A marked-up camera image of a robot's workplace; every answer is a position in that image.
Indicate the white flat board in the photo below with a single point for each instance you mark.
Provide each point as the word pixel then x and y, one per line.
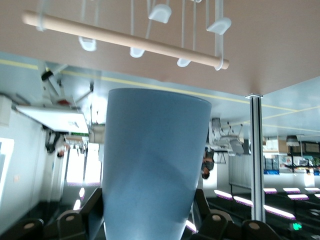
pixel 55 117

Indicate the green exit sign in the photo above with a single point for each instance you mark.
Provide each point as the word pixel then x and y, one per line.
pixel 296 226

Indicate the blue plastic cup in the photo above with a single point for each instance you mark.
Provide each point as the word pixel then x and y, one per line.
pixel 155 162

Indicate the storage shelf with boxes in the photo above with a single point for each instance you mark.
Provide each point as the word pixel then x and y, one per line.
pixel 292 157

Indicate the grey office chair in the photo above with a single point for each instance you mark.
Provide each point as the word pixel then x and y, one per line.
pixel 231 142

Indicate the aluminium frame post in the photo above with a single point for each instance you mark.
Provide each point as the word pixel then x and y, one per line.
pixel 257 155

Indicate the person in dark striped shirt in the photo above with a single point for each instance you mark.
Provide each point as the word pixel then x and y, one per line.
pixel 208 163

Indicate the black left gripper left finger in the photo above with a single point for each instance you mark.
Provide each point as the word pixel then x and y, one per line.
pixel 65 225

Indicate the rectangular ceiling light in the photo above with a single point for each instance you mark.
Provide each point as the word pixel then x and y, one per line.
pixel 291 190
pixel 276 211
pixel 223 195

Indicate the person in white shirt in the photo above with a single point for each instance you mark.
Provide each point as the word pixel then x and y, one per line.
pixel 58 146

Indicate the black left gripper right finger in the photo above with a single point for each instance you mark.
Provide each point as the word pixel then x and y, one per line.
pixel 225 227

